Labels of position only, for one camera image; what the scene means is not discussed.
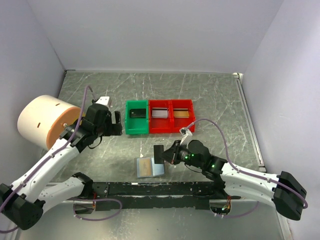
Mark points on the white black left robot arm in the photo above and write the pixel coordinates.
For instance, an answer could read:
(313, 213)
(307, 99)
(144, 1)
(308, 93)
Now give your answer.
(28, 198)

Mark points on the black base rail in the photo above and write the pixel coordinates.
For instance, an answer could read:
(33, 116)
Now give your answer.
(160, 195)

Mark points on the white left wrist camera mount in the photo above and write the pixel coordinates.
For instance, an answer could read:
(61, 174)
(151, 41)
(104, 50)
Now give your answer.
(105, 101)

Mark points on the red plastic bin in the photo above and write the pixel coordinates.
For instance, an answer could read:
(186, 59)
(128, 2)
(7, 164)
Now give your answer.
(160, 124)
(178, 123)

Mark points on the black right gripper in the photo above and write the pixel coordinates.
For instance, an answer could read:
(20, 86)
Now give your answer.
(171, 154)

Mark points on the gold card in holder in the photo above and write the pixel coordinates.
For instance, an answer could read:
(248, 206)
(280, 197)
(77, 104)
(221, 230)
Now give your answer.
(145, 167)

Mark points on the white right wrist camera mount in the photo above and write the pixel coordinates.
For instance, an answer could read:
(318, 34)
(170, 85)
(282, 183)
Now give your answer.
(186, 136)

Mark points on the red right plastic bin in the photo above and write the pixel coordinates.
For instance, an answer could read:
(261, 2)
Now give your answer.
(178, 123)

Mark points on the red middle plastic bin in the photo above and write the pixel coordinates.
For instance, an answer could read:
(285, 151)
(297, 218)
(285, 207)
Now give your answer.
(160, 124)

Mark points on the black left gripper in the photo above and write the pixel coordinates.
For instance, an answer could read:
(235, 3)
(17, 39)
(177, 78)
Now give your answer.
(114, 128)

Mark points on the green plastic bin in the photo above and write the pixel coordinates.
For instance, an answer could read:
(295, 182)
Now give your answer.
(136, 126)

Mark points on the white drum with orange lid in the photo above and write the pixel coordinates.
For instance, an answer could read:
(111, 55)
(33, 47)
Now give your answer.
(44, 119)

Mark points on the grey card holder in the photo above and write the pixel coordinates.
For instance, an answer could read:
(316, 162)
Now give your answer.
(157, 170)

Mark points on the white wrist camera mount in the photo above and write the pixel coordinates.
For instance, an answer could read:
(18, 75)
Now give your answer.
(186, 136)
(105, 101)

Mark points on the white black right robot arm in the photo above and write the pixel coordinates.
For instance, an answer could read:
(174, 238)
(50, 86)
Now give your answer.
(280, 191)

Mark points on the white silver card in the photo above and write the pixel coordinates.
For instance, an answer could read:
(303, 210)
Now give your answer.
(160, 113)

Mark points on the dark card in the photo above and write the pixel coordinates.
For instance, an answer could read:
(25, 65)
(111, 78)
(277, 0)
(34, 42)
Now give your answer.
(157, 154)

